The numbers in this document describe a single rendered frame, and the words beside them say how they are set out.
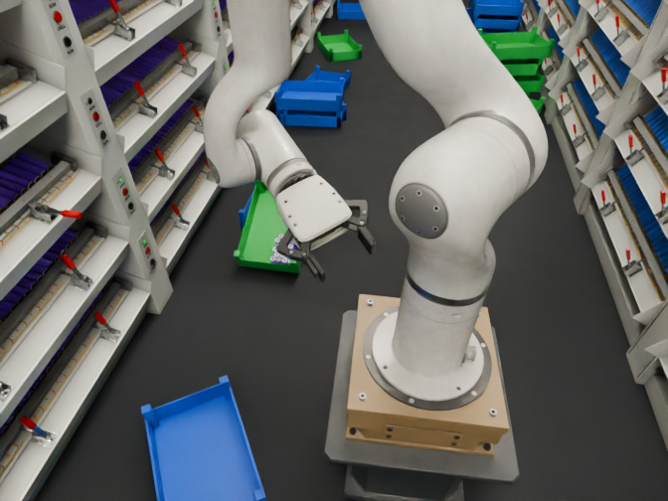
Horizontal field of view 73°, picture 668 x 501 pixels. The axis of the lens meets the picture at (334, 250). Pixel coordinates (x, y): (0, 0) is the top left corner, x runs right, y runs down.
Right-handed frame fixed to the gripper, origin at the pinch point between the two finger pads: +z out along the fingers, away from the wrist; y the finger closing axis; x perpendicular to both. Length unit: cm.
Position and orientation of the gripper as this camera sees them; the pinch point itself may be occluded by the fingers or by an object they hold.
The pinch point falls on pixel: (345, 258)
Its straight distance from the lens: 71.6
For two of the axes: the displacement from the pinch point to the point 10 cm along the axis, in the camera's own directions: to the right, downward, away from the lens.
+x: -0.1, -4.3, -9.0
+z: 5.2, 7.7, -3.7
